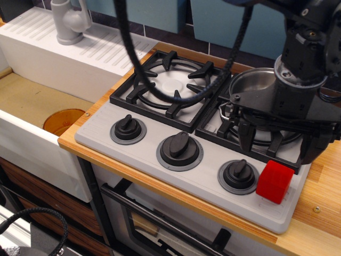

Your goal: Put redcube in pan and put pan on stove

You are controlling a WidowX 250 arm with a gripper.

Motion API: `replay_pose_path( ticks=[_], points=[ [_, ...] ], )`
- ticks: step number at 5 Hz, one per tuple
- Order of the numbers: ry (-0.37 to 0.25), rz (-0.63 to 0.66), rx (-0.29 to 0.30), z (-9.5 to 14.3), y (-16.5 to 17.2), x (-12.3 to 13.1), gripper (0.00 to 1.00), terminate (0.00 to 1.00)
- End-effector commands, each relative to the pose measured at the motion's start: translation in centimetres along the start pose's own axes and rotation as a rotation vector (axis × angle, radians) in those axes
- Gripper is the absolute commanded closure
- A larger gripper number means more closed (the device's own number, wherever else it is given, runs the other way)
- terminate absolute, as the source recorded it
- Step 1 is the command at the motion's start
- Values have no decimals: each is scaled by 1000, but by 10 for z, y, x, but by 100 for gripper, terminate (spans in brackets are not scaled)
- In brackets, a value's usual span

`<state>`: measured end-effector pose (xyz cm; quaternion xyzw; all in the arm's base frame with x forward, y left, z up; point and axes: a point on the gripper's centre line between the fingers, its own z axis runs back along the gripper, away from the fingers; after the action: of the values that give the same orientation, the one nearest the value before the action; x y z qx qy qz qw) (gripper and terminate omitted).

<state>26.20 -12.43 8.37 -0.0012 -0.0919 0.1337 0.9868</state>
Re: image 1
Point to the grey toy faucet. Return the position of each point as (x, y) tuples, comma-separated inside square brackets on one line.
[(70, 24)]

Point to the white toy sink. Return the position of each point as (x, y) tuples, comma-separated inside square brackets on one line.
[(39, 77)]

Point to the right black stove knob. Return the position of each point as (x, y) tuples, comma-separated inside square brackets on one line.
[(238, 177)]

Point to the black stove knob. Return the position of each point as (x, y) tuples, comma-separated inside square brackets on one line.
[(180, 152), (128, 131), (238, 177)]

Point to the black burner grate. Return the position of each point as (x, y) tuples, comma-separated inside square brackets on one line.
[(139, 95), (225, 134)]

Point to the red cube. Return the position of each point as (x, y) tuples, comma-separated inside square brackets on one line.
[(274, 182)]

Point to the left black stove knob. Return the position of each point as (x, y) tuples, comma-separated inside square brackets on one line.
[(128, 131)]

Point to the orange plastic plate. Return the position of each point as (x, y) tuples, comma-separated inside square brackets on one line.
[(60, 121)]

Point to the black oven door handle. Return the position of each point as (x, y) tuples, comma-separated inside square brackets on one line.
[(118, 194)]

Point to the wooden drawer front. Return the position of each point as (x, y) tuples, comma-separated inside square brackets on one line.
[(27, 190)]

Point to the middle black stove knob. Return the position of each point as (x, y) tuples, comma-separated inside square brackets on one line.
[(180, 152)]

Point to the black right burner grate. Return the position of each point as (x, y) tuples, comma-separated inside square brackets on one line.
[(225, 134)]

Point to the black left burner grate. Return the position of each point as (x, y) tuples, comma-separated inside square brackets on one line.
[(139, 95)]

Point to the grey toy stove top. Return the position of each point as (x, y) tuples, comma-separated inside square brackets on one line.
[(201, 181)]

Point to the oven door with window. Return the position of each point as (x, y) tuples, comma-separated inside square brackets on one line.
[(146, 238)]

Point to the stainless steel pan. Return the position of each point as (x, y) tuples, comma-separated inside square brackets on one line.
[(251, 96)]

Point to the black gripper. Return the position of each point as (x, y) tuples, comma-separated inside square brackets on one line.
[(304, 110)]

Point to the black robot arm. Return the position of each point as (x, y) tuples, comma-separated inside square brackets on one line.
[(311, 54)]

